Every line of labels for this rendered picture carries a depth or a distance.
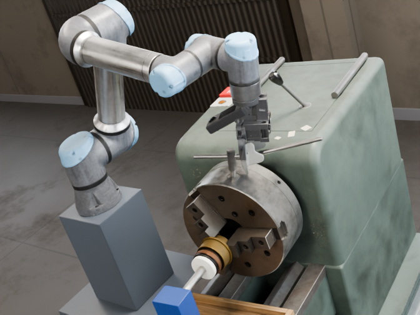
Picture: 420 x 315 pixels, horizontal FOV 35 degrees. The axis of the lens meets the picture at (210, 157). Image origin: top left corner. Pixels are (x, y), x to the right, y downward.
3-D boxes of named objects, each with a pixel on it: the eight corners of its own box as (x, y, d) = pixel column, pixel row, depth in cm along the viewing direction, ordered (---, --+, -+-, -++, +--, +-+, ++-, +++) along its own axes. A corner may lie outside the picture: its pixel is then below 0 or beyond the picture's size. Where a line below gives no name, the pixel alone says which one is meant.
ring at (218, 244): (203, 228, 178) (185, 249, 172) (232, 231, 173) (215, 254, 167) (212, 255, 182) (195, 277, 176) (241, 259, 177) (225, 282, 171)
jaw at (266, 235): (243, 218, 180) (280, 219, 173) (249, 233, 182) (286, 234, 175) (223, 243, 173) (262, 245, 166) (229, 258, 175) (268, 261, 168)
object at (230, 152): (229, 187, 177) (225, 151, 170) (230, 182, 178) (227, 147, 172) (238, 187, 176) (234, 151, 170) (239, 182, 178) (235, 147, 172)
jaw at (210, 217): (224, 220, 185) (194, 190, 184) (234, 214, 181) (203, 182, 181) (204, 245, 177) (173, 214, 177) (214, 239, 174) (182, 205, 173)
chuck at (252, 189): (205, 242, 203) (191, 156, 186) (300, 269, 189) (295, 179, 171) (190, 260, 197) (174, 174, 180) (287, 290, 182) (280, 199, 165)
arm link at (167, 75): (33, 29, 175) (167, 65, 146) (65, 12, 181) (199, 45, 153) (45, 67, 181) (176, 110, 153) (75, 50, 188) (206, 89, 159)
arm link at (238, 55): (235, 27, 158) (264, 33, 153) (239, 69, 164) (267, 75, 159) (214, 39, 154) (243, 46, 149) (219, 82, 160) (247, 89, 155)
